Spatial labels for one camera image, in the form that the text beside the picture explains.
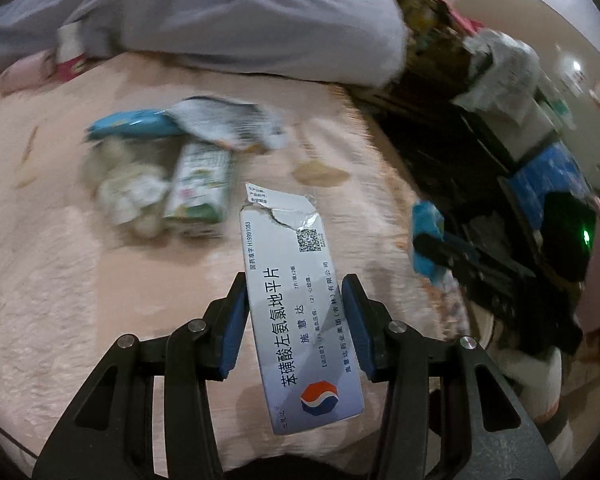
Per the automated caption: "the cream trash bucket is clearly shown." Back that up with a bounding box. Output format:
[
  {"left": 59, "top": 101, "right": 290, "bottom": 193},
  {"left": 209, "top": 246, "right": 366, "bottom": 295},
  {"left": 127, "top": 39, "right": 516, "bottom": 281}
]
[{"left": 468, "top": 301, "right": 562, "bottom": 425}]

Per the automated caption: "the green white milk carton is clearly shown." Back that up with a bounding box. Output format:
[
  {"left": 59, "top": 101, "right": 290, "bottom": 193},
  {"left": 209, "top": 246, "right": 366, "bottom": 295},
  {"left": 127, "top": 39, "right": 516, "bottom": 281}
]
[{"left": 163, "top": 142, "right": 234, "bottom": 237}]

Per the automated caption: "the blue tissue package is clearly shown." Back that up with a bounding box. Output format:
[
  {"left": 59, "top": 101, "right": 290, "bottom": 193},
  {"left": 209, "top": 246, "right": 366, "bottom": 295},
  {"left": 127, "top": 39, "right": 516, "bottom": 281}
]
[{"left": 507, "top": 141, "right": 591, "bottom": 231}]

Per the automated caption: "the grey blue duvet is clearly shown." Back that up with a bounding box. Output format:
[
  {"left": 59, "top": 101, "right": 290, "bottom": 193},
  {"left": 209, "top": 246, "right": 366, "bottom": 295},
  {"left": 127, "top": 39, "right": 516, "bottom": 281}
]
[{"left": 0, "top": 0, "right": 408, "bottom": 87}]

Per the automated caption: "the pink cylindrical case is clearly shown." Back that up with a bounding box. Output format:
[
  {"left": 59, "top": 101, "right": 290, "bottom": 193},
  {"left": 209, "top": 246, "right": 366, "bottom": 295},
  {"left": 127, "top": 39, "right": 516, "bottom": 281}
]
[{"left": 0, "top": 51, "right": 56, "bottom": 94}]

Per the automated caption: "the teal blue snack packet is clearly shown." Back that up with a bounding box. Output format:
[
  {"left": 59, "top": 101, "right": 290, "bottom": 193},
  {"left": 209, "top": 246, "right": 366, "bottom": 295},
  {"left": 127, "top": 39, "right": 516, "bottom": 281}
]
[{"left": 85, "top": 110, "right": 184, "bottom": 142}]

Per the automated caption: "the small pink white bottle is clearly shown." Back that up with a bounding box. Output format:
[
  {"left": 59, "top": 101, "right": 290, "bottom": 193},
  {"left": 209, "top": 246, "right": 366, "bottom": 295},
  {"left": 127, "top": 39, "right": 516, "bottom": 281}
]
[{"left": 55, "top": 22, "right": 86, "bottom": 81}]

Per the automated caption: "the torn white snack bag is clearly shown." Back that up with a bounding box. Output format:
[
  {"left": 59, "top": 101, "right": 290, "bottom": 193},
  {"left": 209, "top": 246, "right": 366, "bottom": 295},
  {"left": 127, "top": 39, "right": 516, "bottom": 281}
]
[{"left": 164, "top": 96, "right": 287, "bottom": 152}]

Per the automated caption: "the blue white medicine box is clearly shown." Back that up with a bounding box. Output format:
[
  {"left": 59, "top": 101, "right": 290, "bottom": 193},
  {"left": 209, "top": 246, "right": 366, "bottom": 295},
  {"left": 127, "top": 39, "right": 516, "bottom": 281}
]
[{"left": 240, "top": 183, "right": 364, "bottom": 436}]

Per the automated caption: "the blue Milk Sachima packet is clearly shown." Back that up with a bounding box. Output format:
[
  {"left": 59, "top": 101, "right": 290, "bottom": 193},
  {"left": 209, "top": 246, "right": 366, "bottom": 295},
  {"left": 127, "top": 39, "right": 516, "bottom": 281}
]
[{"left": 411, "top": 200, "right": 446, "bottom": 287}]

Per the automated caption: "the pink quilted bedspread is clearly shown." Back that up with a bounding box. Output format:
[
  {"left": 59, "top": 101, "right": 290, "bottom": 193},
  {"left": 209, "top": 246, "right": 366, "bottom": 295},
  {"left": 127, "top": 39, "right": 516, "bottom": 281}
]
[{"left": 0, "top": 54, "right": 457, "bottom": 468}]

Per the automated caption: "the white plush bear toy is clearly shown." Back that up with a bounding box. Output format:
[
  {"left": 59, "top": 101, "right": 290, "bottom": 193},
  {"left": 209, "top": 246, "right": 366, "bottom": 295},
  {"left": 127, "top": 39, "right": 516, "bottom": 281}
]
[{"left": 81, "top": 136, "right": 178, "bottom": 240}]

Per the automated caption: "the white plastic bag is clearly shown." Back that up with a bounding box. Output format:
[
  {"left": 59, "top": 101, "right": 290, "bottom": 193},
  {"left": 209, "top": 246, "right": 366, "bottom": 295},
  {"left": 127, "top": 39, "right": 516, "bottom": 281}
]
[{"left": 453, "top": 28, "right": 576, "bottom": 129}]

